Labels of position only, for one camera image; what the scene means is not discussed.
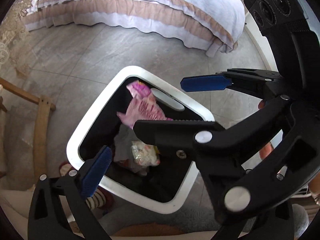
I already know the lavender bed blanket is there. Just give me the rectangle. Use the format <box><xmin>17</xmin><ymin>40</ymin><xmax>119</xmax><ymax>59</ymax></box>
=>
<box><xmin>22</xmin><ymin>0</ymin><xmax>245</xmax><ymax>57</ymax></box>

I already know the clear printed plastic bag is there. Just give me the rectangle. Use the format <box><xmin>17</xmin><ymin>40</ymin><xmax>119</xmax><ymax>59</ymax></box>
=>
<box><xmin>131</xmin><ymin>140</ymin><xmax>160</xmax><ymax>167</ymax></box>

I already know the wooden chair frame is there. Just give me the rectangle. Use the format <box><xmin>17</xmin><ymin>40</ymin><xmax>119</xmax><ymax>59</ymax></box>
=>
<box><xmin>1</xmin><ymin>78</ymin><xmax>56</xmax><ymax>181</ymax></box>

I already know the white trash bin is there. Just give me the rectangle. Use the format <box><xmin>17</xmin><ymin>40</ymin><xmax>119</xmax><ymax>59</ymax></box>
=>
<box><xmin>66</xmin><ymin>66</ymin><xmax>214</xmax><ymax>214</ymax></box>

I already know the pink snack wrapper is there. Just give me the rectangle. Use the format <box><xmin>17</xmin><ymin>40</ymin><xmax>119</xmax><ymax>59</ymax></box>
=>
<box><xmin>117</xmin><ymin>80</ymin><xmax>171</xmax><ymax>129</ymax></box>

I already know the right hand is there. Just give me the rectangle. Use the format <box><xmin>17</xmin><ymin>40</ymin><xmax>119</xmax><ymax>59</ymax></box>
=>
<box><xmin>257</xmin><ymin>100</ymin><xmax>273</xmax><ymax>160</ymax></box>

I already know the embroidered round tablecloth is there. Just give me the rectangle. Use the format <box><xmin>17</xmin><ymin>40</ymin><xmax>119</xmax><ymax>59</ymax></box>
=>
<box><xmin>1</xmin><ymin>0</ymin><xmax>32</xmax><ymax>79</ymax></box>

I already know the striped sock foot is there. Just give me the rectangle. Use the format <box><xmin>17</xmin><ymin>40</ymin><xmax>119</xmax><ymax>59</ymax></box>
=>
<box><xmin>86</xmin><ymin>189</ymin><xmax>107</xmax><ymax>210</ymax></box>

